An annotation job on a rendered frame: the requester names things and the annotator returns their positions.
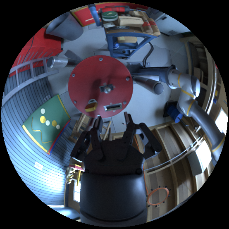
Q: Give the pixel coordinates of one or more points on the blue plug on black box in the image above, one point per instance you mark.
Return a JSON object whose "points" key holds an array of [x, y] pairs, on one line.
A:
{"points": [[172, 110]]}

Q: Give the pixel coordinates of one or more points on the tan roll with red band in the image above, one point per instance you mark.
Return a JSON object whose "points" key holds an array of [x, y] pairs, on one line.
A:
{"points": [[146, 26], [154, 26]]}

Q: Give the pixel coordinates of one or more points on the metal backstop knob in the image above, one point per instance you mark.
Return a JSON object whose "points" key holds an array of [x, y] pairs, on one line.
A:
{"points": [[106, 88]]}

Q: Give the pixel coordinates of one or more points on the red yellow-edged panel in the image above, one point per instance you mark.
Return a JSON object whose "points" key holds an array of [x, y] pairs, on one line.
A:
{"points": [[84, 16]]}

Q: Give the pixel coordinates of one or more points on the black flat tool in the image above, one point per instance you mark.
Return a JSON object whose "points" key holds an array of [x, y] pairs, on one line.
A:
{"points": [[118, 28]]}

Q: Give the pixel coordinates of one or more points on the red toolbox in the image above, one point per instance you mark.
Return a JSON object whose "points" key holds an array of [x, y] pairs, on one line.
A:
{"points": [[114, 9]]}

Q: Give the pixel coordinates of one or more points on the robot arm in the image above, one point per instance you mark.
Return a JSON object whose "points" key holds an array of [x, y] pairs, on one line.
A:
{"points": [[186, 82]]}

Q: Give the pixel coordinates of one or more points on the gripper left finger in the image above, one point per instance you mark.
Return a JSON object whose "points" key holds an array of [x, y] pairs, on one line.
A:
{"points": [[95, 139]]}

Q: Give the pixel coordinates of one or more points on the red turnstile hub body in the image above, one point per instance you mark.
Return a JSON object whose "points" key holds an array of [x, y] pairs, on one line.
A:
{"points": [[85, 75]]}

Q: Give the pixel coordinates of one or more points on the grey wall conduit pipe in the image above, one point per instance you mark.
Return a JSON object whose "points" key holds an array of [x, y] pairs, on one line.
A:
{"points": [[178, 155]]}

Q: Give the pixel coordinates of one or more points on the green yellow-edged sign board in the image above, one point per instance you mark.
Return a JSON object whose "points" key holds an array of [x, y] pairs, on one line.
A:
{"points": [[46, 125]]}

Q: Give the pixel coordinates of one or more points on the tan wooden box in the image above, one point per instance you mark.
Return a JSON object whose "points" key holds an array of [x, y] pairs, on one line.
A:
{"points": [[130, 21], [138, 14]]}

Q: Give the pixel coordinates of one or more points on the wooden trestle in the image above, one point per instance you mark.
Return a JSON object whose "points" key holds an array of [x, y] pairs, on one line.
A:
{"points": [[78, 125]]}

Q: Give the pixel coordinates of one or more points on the grey slatted shutter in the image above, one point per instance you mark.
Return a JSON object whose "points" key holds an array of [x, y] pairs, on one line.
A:
{"points": [[23, 139]]}

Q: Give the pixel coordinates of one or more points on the grey ladder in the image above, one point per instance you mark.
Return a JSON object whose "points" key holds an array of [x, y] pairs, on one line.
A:
{"points": [[32, 69]]}

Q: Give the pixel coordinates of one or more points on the cream carousel horse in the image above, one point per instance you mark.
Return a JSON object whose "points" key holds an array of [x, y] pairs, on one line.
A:
{"points": [[76, 167]]}

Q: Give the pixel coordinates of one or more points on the wooden shelf unit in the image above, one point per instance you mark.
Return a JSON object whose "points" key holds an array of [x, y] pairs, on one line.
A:
{"points": [[200, 59]]}

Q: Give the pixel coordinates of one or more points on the white framed window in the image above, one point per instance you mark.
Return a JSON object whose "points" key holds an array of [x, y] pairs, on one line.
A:
{"points": [[77, 194]]}

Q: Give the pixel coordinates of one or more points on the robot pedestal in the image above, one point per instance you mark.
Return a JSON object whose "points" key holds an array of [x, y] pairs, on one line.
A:
{"points": [[152, 73]]}

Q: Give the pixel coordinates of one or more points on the red slatted cabinet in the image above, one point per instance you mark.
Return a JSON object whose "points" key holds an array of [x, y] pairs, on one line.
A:
{"points": [[39, 48]]}

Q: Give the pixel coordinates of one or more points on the large grey blue drum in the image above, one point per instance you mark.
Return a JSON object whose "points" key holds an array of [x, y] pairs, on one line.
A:
{"points": [[66, 26]]}

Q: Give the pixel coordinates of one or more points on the cardboard box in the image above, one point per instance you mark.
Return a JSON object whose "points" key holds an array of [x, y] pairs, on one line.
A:
{"points": [[128, 39]]}

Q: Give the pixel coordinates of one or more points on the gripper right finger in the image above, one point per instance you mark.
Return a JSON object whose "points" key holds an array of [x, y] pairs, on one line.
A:
{"points": [[130, 136]]}

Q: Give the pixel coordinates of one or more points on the silver token slot plate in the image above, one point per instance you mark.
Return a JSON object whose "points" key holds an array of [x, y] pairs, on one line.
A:
{"points": [[113, 107]]}

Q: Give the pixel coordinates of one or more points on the green round tin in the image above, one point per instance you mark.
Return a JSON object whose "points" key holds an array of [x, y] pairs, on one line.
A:
{"points": [[109, 16]]}

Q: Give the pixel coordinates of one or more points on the grey wall box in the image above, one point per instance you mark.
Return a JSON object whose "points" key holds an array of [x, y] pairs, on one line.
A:
{"points": [[200, 159]]}

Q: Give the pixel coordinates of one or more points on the blue tool cart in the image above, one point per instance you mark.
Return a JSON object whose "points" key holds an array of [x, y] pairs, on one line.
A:
{"points": [[111, 38]]}

